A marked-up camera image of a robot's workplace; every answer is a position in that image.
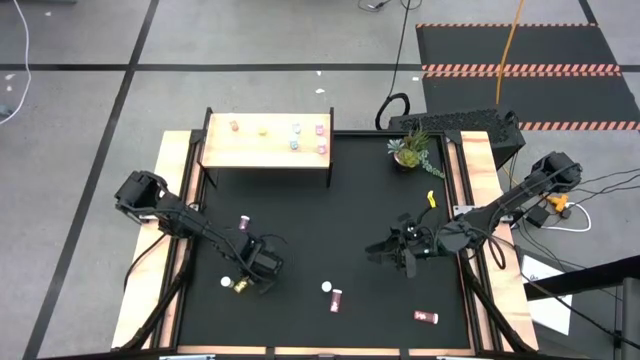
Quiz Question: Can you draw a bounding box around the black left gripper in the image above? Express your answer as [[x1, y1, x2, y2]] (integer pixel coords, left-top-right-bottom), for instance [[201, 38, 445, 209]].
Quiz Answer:
[[238, 233, 285, 296]]

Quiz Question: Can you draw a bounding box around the white power cable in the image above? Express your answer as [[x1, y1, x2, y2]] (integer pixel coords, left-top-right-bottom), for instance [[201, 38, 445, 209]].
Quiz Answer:
[[541, 202, 594, 234]]

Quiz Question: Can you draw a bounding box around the white sheet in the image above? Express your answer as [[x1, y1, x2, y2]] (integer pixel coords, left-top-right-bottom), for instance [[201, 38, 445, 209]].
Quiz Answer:
[[519, 253, 574, 337]]

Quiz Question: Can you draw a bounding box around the black metal beam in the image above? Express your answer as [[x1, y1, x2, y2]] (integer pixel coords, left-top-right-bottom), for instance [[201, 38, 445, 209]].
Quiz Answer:
[[523, 253, 640, 302]]

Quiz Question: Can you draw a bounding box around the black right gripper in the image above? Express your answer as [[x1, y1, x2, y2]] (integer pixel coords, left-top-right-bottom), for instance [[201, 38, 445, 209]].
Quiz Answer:
[[365, 219, 446, 269]]

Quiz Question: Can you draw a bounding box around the black striped floor mat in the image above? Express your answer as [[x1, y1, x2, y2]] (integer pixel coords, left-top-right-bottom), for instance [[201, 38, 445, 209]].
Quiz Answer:
[[414, 22, 640, 132]]

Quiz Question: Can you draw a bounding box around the potted succulent plant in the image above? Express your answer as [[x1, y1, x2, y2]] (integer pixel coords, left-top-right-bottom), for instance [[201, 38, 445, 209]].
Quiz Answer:
[[386, 125, 446, 180]]

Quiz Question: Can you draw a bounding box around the black hanging cable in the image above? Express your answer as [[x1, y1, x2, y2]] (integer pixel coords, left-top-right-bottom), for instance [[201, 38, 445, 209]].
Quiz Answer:
[[374, 0, 414, 132]]

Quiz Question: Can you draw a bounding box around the wooden shelf black frame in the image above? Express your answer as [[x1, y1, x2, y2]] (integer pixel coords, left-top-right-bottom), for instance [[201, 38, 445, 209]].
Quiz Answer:
[[198, 106, 335, 189]]

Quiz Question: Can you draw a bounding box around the black rig frame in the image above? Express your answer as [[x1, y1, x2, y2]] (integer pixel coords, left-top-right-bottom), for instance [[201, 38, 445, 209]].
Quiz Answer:
[[109, 127, 541, 360]]

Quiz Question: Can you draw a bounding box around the yellow hanging cable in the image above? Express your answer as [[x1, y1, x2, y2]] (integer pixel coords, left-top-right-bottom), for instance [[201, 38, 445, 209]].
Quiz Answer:
[[495, 0, 526, 106]]

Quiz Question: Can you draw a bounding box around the white floor cable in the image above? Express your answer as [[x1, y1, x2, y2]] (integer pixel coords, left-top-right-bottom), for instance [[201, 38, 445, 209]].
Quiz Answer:
[[0, 0, 33, 126]]

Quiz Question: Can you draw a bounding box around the black power adapter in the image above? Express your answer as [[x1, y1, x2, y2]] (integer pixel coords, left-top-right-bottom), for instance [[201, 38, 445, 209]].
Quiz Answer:
[[527, 205, 550, 227]]

